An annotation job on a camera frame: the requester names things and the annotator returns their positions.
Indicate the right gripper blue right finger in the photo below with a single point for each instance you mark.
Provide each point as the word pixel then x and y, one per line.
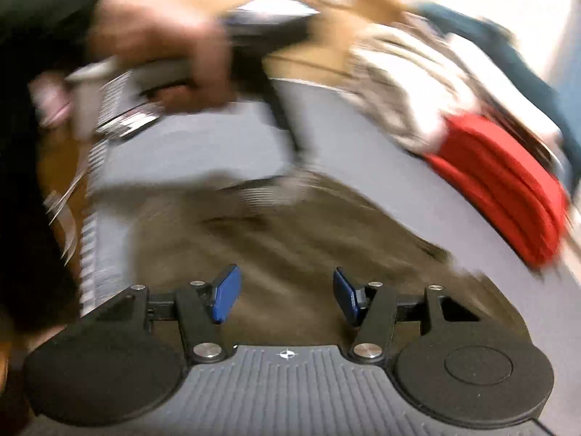
pixel 372 310

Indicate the teal cloth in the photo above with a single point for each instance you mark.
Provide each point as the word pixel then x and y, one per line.
pixel 494 41

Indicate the olive corduroy pants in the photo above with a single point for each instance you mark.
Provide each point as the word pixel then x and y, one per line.
pixel 287 257

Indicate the cream folded blanket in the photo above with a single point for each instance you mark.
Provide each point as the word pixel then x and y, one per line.
pixel 408 86

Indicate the person's left hand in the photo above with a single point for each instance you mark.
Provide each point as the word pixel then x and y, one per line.
pixel 139 31

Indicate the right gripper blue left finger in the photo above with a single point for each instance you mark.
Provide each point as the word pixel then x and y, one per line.
pixel 201 307

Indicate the red folded blanket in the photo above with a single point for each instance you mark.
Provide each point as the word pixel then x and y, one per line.
pixel 525 203

